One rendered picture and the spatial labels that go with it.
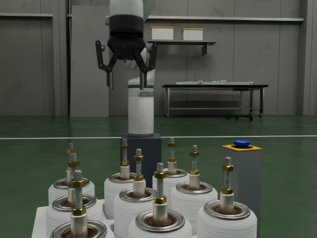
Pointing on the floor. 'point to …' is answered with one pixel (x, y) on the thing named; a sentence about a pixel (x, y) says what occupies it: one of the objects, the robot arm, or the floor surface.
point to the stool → (240, 105)
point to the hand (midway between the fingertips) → (126, 83)
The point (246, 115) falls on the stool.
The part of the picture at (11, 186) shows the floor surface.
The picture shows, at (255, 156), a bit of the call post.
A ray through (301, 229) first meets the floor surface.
